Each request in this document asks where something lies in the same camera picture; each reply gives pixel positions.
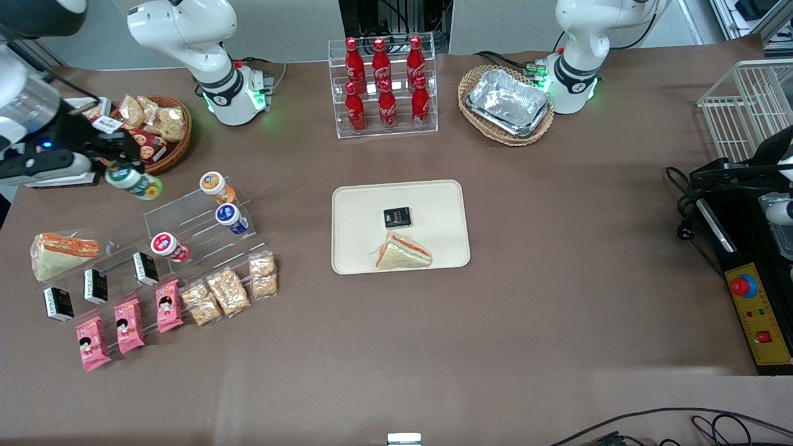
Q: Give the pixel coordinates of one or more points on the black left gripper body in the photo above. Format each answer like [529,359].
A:
[766,155]

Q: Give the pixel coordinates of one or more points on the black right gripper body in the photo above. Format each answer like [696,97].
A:
[67,134]

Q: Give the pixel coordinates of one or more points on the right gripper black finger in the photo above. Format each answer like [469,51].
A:
[110,161]
[127,147]

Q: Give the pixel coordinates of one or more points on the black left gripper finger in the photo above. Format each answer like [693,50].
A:
[731,164]
[722,179]

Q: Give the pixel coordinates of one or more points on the green gum bottle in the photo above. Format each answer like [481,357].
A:
[141,184]

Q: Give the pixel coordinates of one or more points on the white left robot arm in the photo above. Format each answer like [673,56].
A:
[579,37]

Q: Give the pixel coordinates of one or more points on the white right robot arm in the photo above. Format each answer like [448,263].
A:
[186,28]

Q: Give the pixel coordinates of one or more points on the white rectangular snack tray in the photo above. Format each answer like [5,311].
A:
[102,104]

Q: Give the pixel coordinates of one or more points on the orange gum bottle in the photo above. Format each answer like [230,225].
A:
[214,184]

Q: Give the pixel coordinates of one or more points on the red gum bottle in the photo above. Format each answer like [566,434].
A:
[167,246]

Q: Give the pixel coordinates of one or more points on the blue gum bottle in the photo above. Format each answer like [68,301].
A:
[230,218]

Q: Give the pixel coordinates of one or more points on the aluminium foil tray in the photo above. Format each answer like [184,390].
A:
[508,102]

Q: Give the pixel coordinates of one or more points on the beige plastic tray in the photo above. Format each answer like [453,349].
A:
[433,204]

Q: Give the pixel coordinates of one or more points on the red cookie box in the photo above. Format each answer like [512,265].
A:
[153,145]

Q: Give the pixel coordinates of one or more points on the clear bag cereal snack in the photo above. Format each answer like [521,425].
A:
[150,108]
[131,110]
[172,124]
[93,113]

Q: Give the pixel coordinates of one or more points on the round brown wicker basket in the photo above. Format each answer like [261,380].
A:
[176,152]

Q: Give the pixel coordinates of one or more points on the wrapped triangle sandwich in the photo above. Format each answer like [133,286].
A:
[62,257]
[401,254]

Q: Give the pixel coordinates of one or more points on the small black carton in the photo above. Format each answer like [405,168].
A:
[145,267]
[59,303]
[397,217]
[95,285]

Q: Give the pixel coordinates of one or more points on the clear acrylic stepped stand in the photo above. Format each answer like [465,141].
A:
[204,232]

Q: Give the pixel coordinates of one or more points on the black control box yellow panel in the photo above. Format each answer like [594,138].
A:
[759,322]

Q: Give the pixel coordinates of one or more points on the pink snack packet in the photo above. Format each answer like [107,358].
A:
[129,326]
[93,344]
[168,305]

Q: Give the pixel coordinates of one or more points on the clear-wrapped granola bar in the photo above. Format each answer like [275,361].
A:
[228,291]
[201,303]
[263,275]

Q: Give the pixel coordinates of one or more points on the brown table cover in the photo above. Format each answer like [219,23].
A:
[557,310]

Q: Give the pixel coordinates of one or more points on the clear acrylic bottle rack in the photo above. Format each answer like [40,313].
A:
[337,127]

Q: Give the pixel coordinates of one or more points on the red cola bottle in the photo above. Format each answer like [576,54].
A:
[355,110]
[415,61]
[420,104]
[354,62]
[380,62]
[387,106]

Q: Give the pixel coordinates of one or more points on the oval wicker basket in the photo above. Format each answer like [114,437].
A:
[471,83]

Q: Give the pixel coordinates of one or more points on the small silver device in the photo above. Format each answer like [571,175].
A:
[404,439]

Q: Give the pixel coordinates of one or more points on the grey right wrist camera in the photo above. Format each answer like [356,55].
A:
[37,166]

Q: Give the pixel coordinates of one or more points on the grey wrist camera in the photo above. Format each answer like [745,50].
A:
[37,166]
[779,210]

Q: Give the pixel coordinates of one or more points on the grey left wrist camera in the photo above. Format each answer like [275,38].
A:
[779,210]

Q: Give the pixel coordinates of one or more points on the aluminium frame shelf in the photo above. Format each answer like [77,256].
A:
[753,18]

